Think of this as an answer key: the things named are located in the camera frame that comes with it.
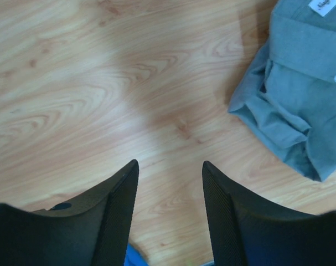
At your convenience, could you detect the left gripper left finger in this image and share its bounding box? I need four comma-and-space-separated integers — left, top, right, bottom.
0, 160, 139, 265

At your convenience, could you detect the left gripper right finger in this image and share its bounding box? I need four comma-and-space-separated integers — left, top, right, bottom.
202, 161, 336, 265

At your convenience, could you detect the blue t-shirt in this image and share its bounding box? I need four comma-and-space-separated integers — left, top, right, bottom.
123, 244, 148, 266

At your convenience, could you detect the grey shirt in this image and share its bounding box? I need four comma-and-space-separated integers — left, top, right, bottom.
228, 1, 336, 182

